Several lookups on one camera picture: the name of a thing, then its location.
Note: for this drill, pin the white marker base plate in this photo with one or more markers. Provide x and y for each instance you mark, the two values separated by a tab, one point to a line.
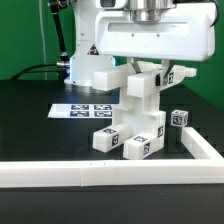
80	111

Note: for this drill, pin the white chair seat part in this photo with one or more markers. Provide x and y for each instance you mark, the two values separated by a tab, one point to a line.
142	115

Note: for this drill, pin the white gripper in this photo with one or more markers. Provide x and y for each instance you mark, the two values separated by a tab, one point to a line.
185	32

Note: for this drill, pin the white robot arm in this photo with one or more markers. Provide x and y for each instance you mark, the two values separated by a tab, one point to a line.
86	59

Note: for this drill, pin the white U-shaped fence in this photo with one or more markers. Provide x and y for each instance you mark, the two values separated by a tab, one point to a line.
206	166

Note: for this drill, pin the small tagged cube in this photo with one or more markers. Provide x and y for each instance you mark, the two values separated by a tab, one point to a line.
179	118

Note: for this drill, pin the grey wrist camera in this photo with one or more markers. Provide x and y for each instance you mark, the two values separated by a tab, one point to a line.
111	4

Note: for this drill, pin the white chair back frame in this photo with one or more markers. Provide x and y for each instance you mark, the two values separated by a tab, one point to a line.
147	82

